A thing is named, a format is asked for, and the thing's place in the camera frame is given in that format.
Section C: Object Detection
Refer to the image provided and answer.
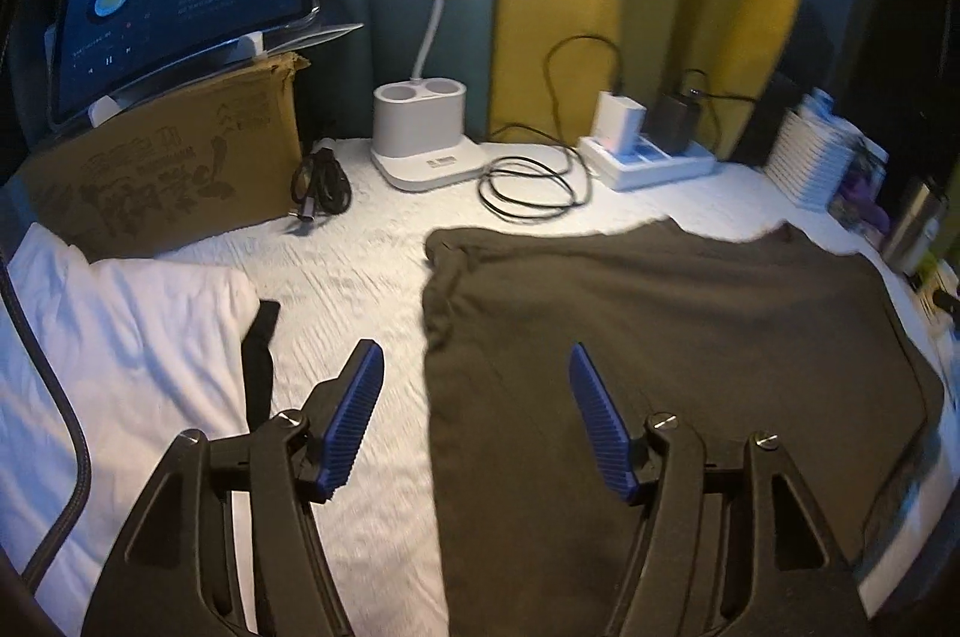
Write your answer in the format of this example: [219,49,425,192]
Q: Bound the black charger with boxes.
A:
[654,93,698,156]

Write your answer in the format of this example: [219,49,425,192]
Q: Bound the braided dark cable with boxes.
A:
[0,262,92,589]

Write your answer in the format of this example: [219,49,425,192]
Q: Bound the clear tablet stand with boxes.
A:
[45,18,365,128]

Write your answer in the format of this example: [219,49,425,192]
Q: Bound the cardboard box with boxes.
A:
[15,50,312,263]

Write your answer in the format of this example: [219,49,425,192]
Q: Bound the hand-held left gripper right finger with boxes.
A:
[568,343,863,637]

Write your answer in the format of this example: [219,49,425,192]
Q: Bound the white desk lamp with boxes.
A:
[371,0,601,193]

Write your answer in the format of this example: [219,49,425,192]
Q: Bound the tablet computer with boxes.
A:
[46,0,323,128]

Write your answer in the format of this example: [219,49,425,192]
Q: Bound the white plastic basket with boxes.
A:
[763,104,863,211]

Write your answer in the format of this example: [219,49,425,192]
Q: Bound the white power strip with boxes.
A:
[577,133,717,192]

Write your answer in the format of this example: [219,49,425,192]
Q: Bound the steel tumbler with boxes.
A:
[881,176,950,278]

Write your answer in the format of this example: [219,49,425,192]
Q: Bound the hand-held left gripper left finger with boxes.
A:
[86,339,387,637]

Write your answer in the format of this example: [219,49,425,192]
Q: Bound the bundled black cable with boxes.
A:
[289,138,353,233]

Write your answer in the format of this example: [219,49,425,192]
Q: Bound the white charger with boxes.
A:
[596,91,646,154]

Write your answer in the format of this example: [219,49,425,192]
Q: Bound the blue and white packets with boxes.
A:
[799,88,837,121]

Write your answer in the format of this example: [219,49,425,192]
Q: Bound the white cloth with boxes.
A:
[0,221,260,619]

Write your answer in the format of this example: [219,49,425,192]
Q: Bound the black strap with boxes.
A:
[241,299,282,428]

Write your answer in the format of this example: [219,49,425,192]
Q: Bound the brown t-shirt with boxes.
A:
[420,217,946,637]

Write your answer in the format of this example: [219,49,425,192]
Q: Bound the long black charger cable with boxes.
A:
[478,35,627,223]

